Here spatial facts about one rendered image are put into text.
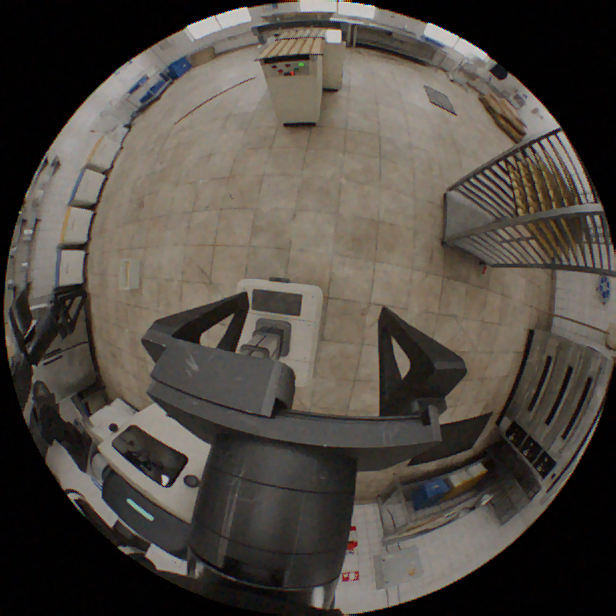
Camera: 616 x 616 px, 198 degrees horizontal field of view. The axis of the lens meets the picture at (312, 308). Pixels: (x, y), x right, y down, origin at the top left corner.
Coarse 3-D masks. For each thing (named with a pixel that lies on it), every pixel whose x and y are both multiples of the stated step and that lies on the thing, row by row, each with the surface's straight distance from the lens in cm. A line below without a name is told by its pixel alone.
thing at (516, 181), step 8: (512, 168) 139; (512, 176) 132; (520, 184) 138; (520, 192) 132; (520, 200) 130; (520, 208) 125; (528, 224) 127; (536, 232) 134; (544, 240) 147; (552, 256) 160
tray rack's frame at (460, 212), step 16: (448, 192) 179; (448, 208) 172; (464, 208) 185; (480, 208) 202; (448, 224) 166; (464, 224) 178; (480, 224) 194; (480, 240) 189; (512, 240) 194; (480, 256) 185; (592, 272) 154; (608, 272) 153
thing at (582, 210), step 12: (588, 204) 99; (600, 204) 99; (528, 216) 108; (540, 216) 104; (552, 216) 102; (564, 216) 101; (576, 216) 100; (480, 228) 131; (492, 228) 123; (444, 240) 161
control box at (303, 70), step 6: (306, 60) 149; (270, 66) 150; (282, 66) 149; (294, 66) 149; (300, 66) 148; (306, 66) 148; (270, 72) 153; (276, 72) 153; (282, 72) 152; (288, 72) 152; (294, 72) 151; (300, 72) 151; (306, 72) 151
